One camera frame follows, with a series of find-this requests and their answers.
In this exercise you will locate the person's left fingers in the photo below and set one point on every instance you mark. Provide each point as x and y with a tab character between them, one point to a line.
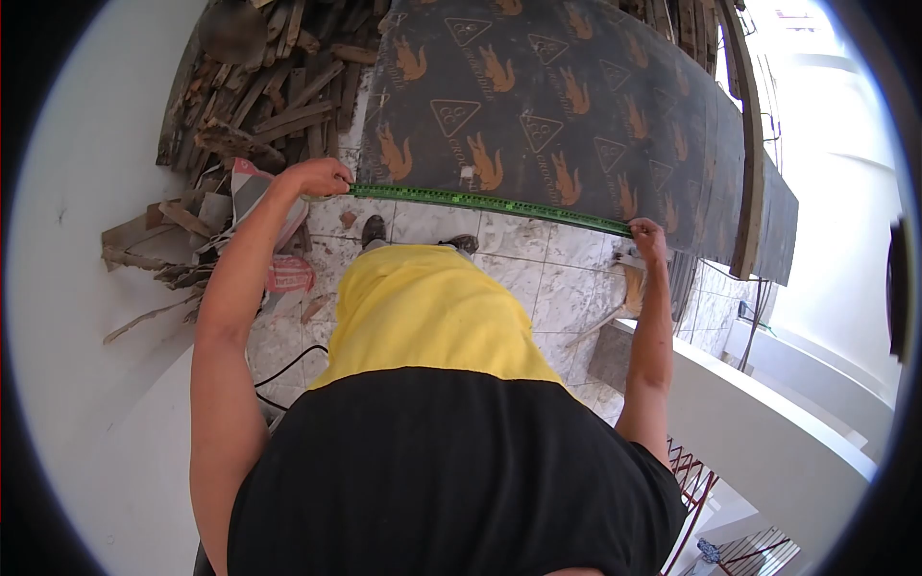
340	180

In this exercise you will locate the green measuring tape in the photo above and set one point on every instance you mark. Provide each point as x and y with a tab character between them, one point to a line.
490	202

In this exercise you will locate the person's right hand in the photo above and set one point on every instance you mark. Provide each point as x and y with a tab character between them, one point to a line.
650	241

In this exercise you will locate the pile of scrap wood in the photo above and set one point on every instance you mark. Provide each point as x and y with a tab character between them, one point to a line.
266	86

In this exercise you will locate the grey and red sack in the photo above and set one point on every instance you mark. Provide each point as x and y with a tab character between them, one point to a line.
270	230

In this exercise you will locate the person's body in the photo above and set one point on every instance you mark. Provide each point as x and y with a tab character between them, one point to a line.
439	432

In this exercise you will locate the straw broom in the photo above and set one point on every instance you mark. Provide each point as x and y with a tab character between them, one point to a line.
623	295

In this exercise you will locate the red stair railing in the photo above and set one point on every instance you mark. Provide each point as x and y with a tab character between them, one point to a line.
691	497

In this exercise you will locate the grey stone slab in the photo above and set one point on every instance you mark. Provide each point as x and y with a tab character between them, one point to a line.
611	358

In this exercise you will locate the person's left hand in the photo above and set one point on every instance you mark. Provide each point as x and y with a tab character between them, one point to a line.
317	177

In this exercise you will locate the dark printed plywood sheet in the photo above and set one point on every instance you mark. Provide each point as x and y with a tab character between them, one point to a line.
576	122

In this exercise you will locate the person's right fingers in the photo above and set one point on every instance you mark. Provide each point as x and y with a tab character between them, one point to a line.
639	229

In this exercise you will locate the person's legs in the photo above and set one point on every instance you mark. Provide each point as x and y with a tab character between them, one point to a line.
414	236

